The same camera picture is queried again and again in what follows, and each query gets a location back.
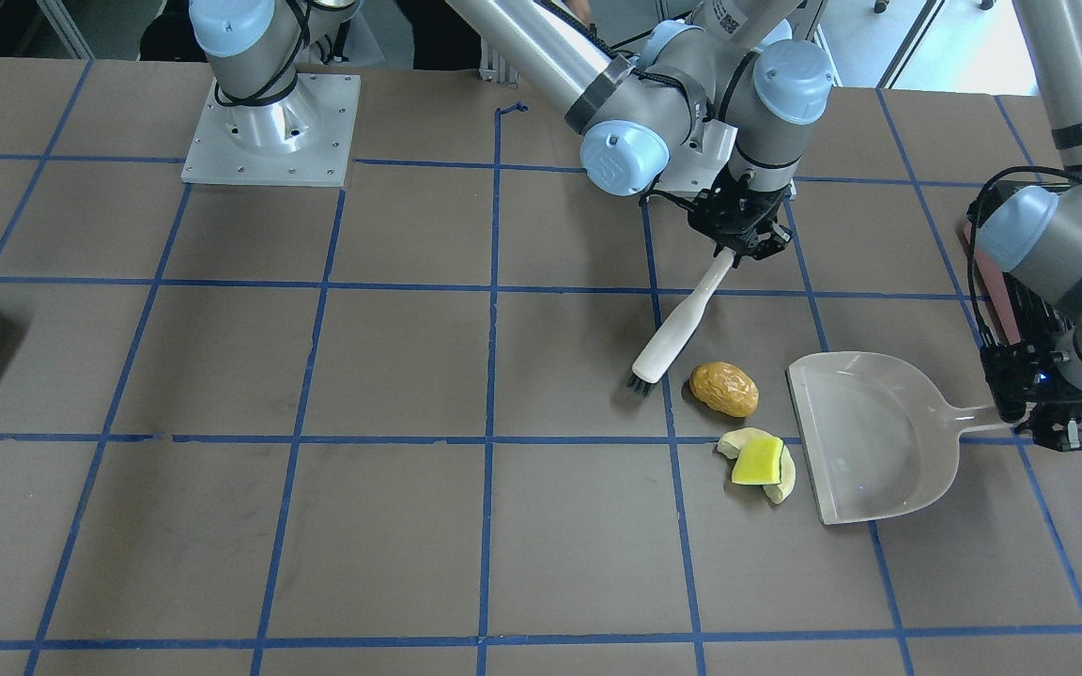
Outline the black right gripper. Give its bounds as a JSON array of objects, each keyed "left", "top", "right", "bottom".
[{"left": 688, "top": 184, "right": 793, "bottom": 262}]

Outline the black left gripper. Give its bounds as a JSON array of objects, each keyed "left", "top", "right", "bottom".
[{"left": 980, "top": 343, "right": 1082, "bottom": 453}]

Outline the white plastic dustpan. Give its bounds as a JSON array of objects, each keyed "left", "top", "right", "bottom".
[{"left": 786, "top": 352, "right": 1010, "bottom": 526}]

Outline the white hand brush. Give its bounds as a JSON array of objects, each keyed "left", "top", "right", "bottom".
[{"left": 626, "top": 248, "right": 735, "bottom": 397}]

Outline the brown potato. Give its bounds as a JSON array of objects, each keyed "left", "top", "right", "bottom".
[{"left": 688, "top": 362, "right": 760, "bottom": 419}]

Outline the pale banana peel piece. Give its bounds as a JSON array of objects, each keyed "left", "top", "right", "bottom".
[{"left": 716, "top": 427, "right": 797, "bottom": 506}]

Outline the yellow green sponge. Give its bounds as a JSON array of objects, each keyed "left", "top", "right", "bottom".
[{"left": 731, "top": 436, "right": 786, "bottom": 486}]

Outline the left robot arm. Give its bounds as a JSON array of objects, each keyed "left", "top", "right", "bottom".
[{"left": 967, "top": 1, "right": 1082, "bottom": 451}]

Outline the pink bin with black bag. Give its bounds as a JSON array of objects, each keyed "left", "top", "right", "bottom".
[{"left": 966, "top": 178, "right": 1082, "bottom": 392}]

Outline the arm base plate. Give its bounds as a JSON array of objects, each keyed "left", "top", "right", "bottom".
[
  {"left": 180, "top": 72, "right": 362, "bottom": 189},
  {"left": 654, "top": 141, "right": 797, "bottom": 201}
]

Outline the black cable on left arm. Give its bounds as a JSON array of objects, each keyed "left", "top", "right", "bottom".
[{"left": 966, "top": 165, "right": 1082, "bottom": 348}]

